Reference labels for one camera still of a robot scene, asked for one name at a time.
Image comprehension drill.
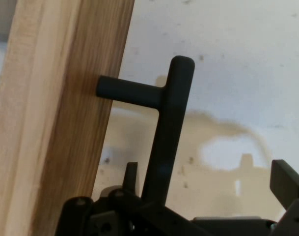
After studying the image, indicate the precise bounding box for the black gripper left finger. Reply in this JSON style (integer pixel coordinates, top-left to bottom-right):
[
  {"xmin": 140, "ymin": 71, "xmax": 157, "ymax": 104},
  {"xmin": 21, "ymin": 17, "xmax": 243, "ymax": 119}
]
[{"xmin": 56, "ymin": 161, "xmax": 197, "ymax": 236}]

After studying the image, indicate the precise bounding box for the light wooden drawer black handle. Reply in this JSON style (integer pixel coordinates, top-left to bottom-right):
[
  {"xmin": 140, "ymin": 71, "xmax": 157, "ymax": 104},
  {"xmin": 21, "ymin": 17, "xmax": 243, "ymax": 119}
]
[{"xmin": 0, "ymin": 0, "xmax": 196, "ymax": 236}]

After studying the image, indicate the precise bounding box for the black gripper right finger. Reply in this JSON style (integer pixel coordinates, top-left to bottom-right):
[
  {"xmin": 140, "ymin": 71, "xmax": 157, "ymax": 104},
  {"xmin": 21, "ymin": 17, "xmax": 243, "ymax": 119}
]
[{"xmin": 270, "ymin": 159, "xmax": 299, "ymax": 236}]

